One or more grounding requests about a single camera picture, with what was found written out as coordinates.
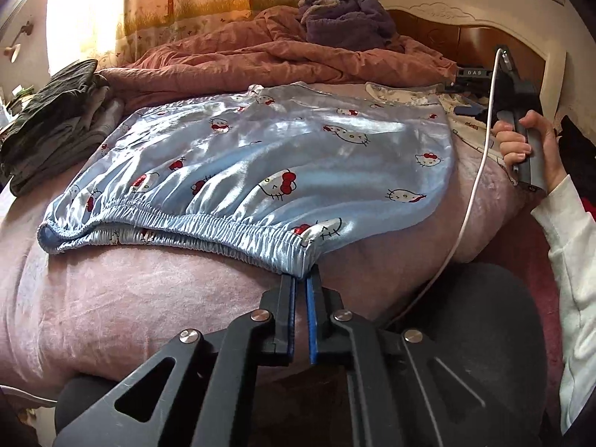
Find light blue satin kitty pants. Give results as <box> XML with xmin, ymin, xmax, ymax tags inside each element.
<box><xmin>37</xmin><ymin>83</ymin><xmax>454</xmax><ymax>278</ymax></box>

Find white sleeve forearm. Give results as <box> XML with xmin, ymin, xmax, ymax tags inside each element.
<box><xmin>531</xmin><ymin>177</ymin><xmax>596</xmax><ymax>432</ymax></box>

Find person's right hand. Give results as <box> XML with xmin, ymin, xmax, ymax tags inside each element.
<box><xmin>493</xmin><ymin>110</ymin><xmax>567</xmax><ymax>193</ymax></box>

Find white patterned garment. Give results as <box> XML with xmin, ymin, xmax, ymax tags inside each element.
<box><xmin>347</xmin><ymin>83</ymin><xmax>505</xmax><ymax>182</ymax></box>

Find wooden carved headboard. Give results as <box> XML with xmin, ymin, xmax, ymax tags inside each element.
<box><xmin>381</xmin><ymin>0</ymin><xmax>567</xmax><ymax>120</ymax></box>

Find purple fleece blanket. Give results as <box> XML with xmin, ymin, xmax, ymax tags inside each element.
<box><xmin>298</xmin><ymin>0</ymin><xmax>397</xmax><ymax>51</ymax></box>

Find pink checked quilt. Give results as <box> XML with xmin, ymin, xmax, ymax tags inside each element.
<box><xmin>100</xmin><ymin>6</ymin><xmax>457</xmax><ymax>113</ymax></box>

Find grey folded garment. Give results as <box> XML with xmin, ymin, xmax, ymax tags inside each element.
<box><xmin>8</xmin><ymin>86</ymin><xmax>124</xmax><ymax>197</ymax></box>

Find dark green folded garment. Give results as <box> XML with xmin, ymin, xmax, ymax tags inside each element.
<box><xmin>1</xmin><ymin>58</ymin><xmax>106</xmax><ymax>181</ymax></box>

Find white cable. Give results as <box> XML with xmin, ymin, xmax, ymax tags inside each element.
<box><xmin>386</xmin><ymin>45</ymin><xmax>510</xmax><ymax>327</ymax></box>

